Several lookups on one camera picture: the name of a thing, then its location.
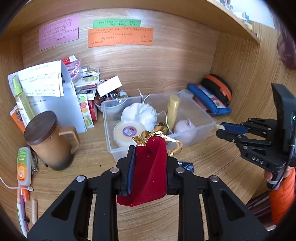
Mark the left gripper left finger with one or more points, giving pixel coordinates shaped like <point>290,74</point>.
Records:
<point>68,216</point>

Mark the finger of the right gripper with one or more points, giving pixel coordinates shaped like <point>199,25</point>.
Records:
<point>256,126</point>
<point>241,139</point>

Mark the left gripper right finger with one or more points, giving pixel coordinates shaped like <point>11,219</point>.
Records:
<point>226,215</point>

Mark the pink round compact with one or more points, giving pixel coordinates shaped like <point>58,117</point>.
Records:
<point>186,130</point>

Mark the yellow lotion bottle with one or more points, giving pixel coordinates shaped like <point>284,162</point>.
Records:
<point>172,111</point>

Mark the red velvet pouch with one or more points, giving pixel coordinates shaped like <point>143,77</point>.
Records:
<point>149,181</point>

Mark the clear tub of cream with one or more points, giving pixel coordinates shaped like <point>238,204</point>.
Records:
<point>124,131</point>

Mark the white drawstring pouch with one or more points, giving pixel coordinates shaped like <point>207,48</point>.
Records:
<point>143,113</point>

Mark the right hand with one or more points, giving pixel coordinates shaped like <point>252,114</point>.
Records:
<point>268,176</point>

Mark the blue striped pencil case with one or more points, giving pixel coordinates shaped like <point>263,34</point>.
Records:
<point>208,100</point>

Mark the blue small tube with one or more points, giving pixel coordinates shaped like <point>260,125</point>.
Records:
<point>187,166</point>

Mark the black orange zip case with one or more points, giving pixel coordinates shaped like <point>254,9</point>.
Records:
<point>219,87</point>

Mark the clear plastic storage bin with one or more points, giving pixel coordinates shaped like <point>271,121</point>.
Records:
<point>188,109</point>

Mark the brown mug with wooden lid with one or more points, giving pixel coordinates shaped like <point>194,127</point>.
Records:
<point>54,144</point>

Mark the orange green glue tube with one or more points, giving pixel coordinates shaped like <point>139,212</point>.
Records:
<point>23,166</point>

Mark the white bowl of trinkets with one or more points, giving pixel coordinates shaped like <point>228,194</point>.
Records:
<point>114,101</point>

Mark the small white card box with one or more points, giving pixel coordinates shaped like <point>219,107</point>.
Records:
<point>108,86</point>

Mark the stack of books and stickers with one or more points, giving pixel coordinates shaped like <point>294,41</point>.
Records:
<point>86,82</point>

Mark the white paper folder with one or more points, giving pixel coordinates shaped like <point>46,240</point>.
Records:
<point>49,87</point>

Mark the green spray bottle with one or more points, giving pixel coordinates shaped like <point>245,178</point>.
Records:
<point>22,102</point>

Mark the orange sticky note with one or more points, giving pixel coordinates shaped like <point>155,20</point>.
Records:
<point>111,36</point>

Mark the green sticky note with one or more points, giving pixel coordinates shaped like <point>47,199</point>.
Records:
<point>116,23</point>

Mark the pink sticky note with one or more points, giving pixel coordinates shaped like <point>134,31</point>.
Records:
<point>58,32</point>

